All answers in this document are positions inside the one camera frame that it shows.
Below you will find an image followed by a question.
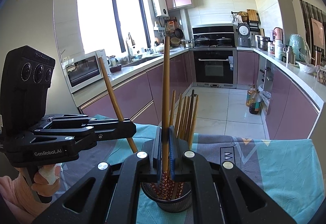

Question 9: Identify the person's left hand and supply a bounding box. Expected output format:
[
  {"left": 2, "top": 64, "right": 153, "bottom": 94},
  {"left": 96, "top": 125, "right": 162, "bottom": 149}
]
[{"left": 1, "top": 164, "right": 61, "bottom": 223}]

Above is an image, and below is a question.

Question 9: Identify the black mesh utensil cup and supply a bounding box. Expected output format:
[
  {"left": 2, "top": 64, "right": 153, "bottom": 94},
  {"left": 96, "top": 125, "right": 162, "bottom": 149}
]
[{"left": 141, "top": 182, "right": 192, "bottom": 213}]

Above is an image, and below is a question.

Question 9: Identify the white microwave oven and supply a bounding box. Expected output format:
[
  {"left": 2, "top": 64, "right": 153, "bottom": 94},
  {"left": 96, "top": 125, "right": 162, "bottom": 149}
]
[{"left": 61, "top": 49, "right": 110, "bottom": 94}]

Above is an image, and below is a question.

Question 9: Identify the teal and purple tablecloth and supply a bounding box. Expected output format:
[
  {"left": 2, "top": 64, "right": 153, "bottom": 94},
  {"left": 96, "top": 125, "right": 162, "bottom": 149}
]
[{"left": 54, "top": 134, "right": 325, "bottom": 223}]

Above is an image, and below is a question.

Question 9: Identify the cooking oil bottle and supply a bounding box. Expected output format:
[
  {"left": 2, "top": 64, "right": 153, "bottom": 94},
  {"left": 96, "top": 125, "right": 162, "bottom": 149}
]
[{"left": 246, "top": 85, "right": 261, "bottom": 115}]

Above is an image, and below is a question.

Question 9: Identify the black built-in oven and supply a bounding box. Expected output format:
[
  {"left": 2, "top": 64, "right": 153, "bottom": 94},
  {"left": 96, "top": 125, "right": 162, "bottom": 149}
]
[{"left": 192, "top": 47, "right": 237, "bottom": 88}]

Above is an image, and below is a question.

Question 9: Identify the black range hood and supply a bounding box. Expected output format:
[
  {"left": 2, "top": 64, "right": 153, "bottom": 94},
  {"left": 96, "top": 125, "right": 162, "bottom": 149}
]
[{"left": 192, "top": 23, "right": 235, "bottom": 48}]

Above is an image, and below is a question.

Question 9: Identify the white rice cooker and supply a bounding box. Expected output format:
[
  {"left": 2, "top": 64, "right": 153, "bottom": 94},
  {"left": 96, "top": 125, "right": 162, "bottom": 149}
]
[{"left": 237, "top": 23, "right": 251, "bottom": 47}]

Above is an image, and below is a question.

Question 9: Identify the steel stock pot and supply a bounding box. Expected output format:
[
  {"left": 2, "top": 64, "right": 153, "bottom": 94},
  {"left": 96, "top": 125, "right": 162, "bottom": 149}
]
[{"left": 256, "top": 35, "right": 271, "bottom": 51}]

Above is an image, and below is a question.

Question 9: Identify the mint green appliance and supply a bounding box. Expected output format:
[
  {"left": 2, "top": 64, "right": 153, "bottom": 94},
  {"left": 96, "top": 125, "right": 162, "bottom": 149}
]
[{"left": 289, "top": 34, "right": 311, "bottom": 63}]

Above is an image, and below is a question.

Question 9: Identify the pink kettle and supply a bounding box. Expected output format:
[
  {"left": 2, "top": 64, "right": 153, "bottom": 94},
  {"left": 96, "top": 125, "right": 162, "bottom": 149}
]
[{"left": 273, "top": 27, "right": 283, "bottom": 47}]

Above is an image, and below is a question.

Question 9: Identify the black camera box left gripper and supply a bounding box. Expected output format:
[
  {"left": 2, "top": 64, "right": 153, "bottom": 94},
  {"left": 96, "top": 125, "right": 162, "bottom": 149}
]
[{"left": 1, "top": 45, "right": 55, "bottom": 138}]

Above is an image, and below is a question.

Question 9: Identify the white wall water heater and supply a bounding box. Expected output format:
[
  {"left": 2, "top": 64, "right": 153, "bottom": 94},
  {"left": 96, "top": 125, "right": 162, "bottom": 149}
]
[{"left": 152, "top": 0, "right": 169, "bottom": 17}]

